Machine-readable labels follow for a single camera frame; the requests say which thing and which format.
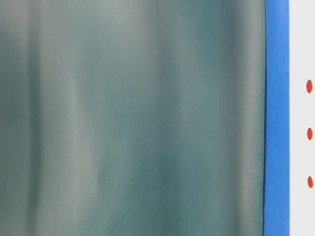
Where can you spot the green backdrop curtain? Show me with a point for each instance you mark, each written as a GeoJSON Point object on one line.
{"type": "Point", "coordinates": [132, 117]}

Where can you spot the white foam board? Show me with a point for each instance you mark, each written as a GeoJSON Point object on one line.
{"type": "Point", "coordinates": [302, 117]}

